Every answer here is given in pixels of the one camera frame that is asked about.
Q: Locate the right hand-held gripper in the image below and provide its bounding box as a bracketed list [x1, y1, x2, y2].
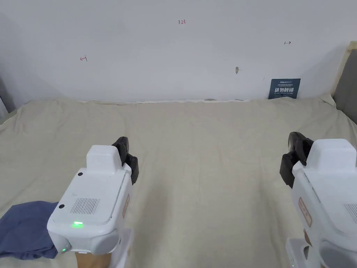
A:
[280, 131, 357, 268]

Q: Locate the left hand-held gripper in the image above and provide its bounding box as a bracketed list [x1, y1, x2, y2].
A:
[47, 136, 140, 268]

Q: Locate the person's left hand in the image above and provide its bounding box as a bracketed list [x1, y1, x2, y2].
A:
[74, 252, 113, 268]

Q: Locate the dark blue sign card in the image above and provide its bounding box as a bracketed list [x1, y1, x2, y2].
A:
[268, 78, 302, 100]

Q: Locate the bed with beige sheet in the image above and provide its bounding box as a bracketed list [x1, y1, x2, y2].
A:
[0, 94, 357, 268]

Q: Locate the grey padded headboard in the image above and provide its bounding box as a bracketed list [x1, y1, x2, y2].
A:
[333, 41, 357, 125]

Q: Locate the dark blue garment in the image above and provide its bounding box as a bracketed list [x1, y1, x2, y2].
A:
[0, 201, 61, 261]

